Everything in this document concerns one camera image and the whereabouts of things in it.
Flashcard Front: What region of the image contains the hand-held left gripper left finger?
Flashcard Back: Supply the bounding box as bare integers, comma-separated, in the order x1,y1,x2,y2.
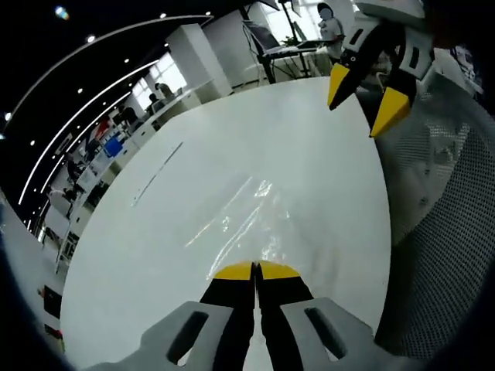
83,260,257,371

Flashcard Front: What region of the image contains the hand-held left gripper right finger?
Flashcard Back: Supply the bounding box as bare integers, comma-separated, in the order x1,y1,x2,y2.
257,260,411,371

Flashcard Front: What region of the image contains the clear resealable plastic bag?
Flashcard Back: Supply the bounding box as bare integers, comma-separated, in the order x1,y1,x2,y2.
183,175,323,280

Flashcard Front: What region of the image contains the person's right hand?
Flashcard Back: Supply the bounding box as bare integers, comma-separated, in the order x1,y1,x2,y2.
424,0,471,49

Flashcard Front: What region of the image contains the dark computer monitor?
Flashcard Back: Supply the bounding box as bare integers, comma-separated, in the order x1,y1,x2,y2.
241,19,280,51

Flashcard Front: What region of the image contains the black office chair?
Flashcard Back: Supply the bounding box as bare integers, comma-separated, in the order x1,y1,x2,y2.
42,284,63,321

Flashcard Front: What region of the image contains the grey mesh office chair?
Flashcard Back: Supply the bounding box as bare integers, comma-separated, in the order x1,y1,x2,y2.
363,73,495,361

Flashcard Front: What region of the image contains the blue storage bin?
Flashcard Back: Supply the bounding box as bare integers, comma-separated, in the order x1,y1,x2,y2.
103,138,122,158

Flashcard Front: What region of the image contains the curved ceiling light strip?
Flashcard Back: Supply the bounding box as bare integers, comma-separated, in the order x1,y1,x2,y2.
18,59,162,206

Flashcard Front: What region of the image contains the black frame desk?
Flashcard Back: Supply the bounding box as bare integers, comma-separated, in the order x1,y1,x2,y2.
257,37,336,85

